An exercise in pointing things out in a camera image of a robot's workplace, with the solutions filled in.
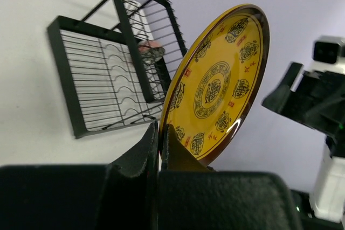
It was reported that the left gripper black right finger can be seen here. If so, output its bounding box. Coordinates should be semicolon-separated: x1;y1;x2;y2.
157;125;302;229

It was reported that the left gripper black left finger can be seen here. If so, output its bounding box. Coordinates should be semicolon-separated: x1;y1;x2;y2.
1;123;158;229

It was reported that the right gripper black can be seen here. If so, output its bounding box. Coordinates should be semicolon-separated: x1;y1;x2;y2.
261;62;344;138

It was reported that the yellow patterned plate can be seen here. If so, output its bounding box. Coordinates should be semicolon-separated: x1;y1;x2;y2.
160;4;270;166

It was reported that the floral patterned bowl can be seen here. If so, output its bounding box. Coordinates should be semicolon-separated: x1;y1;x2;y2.
138;40;165;65

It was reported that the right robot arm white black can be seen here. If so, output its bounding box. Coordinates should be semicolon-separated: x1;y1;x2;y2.
261;62;344;229

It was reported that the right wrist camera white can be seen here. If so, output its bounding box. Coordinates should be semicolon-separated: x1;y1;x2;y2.
309;36;344;74

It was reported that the black wire dish rack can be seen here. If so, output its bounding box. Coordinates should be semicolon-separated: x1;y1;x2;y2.
47;0;187;138

